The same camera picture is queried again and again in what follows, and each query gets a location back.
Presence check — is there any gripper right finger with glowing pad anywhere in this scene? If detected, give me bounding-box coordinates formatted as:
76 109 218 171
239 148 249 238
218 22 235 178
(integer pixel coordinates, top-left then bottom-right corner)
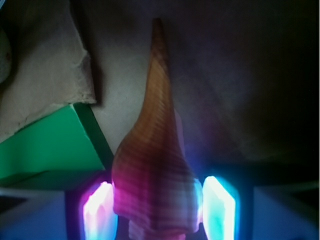
201 167 256 240

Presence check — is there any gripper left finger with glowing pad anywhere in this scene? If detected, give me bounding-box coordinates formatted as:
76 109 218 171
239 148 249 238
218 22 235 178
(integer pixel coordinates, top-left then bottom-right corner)
65 172 120 240

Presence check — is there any tan spiral sea shell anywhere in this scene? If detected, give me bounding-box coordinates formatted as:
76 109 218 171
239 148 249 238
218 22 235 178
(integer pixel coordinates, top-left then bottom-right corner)
111 18 200 240

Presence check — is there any green rectangular block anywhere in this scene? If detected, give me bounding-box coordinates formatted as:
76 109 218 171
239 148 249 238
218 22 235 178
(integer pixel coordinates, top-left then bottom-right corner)
0 103 114 178

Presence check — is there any brown paper bag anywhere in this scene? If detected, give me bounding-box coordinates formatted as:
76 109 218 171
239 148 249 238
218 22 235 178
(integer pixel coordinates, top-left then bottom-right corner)
0 0 320 166

